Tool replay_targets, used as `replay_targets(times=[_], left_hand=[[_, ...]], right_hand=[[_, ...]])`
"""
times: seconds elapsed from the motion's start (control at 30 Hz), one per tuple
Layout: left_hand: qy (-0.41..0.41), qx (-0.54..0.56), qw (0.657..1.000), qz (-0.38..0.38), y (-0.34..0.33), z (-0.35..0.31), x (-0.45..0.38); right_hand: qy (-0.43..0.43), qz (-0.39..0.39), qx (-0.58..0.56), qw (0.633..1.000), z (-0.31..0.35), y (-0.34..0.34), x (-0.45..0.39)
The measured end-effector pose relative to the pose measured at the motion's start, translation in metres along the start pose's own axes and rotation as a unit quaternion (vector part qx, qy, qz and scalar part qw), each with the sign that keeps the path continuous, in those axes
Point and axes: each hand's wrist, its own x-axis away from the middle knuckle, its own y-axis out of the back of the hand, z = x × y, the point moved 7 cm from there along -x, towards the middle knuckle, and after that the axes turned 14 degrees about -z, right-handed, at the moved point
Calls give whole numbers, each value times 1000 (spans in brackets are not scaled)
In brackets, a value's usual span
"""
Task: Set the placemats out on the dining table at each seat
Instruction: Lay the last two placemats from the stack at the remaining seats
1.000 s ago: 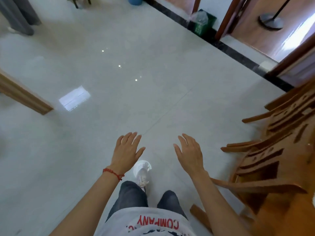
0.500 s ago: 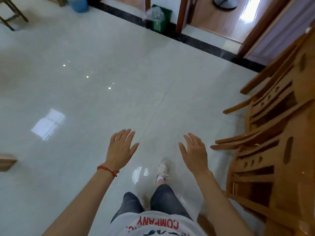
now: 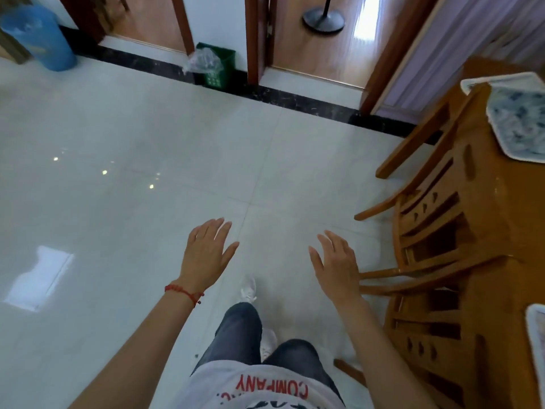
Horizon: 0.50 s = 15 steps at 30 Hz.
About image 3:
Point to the person's left forearm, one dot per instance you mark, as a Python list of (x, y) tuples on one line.
[(140, 349)]

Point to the wooden dining table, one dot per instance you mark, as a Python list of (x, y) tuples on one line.
[(511, 217)]

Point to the white shoe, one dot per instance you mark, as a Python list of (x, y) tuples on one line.
[(268, 344), (249, 289)]

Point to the person's left hand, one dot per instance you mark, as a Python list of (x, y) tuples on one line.
[(204, 255)]

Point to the brown wooden door frame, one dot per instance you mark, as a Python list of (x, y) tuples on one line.
[(183, 25), (257, 38)]

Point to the light purple door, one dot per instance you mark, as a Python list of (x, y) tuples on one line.
[(447, 46)]

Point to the wooden dining chair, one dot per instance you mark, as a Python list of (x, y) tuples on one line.
[(430, 217), (425, 345)]

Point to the green plastic waste bin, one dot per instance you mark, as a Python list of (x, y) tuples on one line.
[(221, 65)]

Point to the blue plastic waste bin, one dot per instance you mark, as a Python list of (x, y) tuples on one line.
[(36, 36)]

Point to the clear plastic bin bag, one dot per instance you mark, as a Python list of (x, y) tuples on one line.
[(202, 59)]

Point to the brown wooden furniture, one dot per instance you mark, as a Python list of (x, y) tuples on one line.
[(10, 46)]

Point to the white blue patterned placemat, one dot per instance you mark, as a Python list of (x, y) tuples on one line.
[(537, 349), (517, 114)]

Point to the person's left thumb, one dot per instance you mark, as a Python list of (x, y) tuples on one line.
[(230, 254)]

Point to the black round stand base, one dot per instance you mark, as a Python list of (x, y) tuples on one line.
[(323, 19)]

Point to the white printed t-shirt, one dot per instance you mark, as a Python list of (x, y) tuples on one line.
[(255, 387)]

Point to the dark grey jeans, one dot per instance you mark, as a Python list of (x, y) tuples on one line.
[(238, 336)]

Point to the person's right forearm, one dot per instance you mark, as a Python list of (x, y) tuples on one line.
[(374, 357)]

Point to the person's right thumb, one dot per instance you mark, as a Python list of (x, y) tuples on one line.
[(316, 260)]

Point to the person's right hand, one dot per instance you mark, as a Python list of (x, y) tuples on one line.
[(338, 272)]

